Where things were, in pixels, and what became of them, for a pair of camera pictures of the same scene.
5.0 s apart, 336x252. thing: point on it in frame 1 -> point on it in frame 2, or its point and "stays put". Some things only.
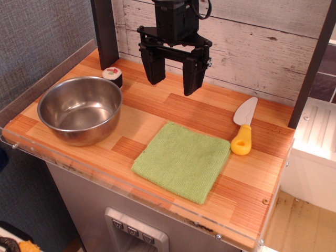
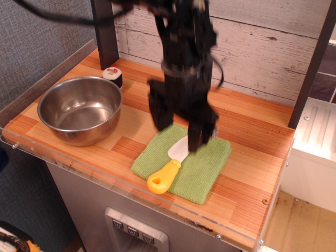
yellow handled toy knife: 241,144 -> 161,180
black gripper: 177,27 -> 189,97
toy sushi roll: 114,74 stays put
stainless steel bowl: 83,111 stays put
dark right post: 329,24 stays put
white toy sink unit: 309,170 stays put
